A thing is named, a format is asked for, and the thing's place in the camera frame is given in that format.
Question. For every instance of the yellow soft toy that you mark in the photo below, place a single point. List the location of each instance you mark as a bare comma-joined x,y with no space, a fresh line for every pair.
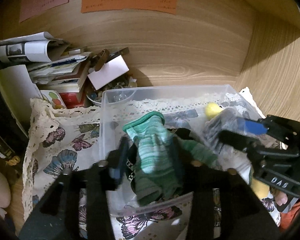
259,190

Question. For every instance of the white and green folder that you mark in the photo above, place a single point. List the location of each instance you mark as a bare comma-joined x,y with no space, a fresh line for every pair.
17,87

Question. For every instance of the red book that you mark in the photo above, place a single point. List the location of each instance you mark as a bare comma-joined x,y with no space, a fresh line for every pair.
72,99

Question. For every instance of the white card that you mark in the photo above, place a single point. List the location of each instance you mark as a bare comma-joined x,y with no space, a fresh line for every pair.
107,72

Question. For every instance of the person's right hand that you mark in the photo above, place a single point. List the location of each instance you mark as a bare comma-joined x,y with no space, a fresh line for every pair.
281,199

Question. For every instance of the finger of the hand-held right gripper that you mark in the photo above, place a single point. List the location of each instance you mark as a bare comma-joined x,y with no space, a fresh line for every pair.
255,127
236,140

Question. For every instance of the bowl of small trinkets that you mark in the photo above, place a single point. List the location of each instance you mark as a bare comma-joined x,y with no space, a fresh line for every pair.
97,97

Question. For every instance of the green striped sock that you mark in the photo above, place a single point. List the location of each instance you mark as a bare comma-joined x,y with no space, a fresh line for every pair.
152,150

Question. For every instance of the clear plastic box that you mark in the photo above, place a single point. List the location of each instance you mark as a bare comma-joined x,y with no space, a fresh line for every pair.
115,120

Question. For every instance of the grey sock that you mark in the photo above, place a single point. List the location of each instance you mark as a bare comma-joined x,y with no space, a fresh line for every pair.
215,132

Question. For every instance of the rolled newspaper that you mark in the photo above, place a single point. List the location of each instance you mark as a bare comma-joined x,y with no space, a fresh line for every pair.
27,48

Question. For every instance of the butterfly print lace cloth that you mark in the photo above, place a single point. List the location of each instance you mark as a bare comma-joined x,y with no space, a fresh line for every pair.
62,145

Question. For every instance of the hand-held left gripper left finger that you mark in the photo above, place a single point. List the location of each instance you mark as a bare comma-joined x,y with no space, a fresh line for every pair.
120,163

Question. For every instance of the card with coloured dots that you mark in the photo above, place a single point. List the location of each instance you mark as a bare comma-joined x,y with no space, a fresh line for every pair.
53,99

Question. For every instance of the black box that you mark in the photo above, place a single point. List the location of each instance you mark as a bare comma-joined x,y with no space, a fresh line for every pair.
5,135

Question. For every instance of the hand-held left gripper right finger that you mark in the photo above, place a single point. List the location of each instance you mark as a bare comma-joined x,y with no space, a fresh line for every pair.
207,182

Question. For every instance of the pink paper note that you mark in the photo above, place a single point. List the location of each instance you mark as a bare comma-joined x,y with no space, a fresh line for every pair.
43,1

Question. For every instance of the stack of books and papers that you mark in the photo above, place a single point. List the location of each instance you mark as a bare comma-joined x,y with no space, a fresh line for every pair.
62,76

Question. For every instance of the yellow soft ball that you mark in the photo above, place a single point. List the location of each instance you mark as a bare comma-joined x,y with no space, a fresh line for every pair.
212,110

